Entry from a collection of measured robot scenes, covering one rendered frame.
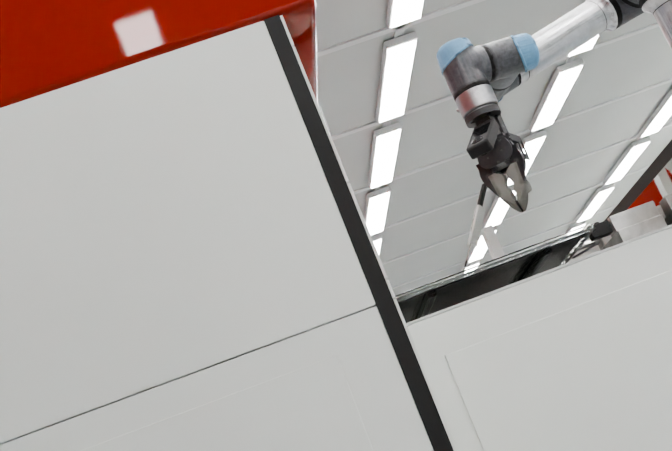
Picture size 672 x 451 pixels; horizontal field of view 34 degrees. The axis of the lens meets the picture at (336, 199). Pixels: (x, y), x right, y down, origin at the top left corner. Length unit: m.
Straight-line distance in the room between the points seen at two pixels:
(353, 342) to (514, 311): 0.31
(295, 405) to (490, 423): 0.32
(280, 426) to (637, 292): 0.56
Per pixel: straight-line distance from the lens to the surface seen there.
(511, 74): 2.20
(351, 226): 1.34
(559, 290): 1.55
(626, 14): 2.47
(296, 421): 1.29
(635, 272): 1.59
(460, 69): 2.14
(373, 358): 1.30
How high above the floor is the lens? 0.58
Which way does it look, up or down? 17 degrees up
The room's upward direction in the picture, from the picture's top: 22 degrees counter-clockwise
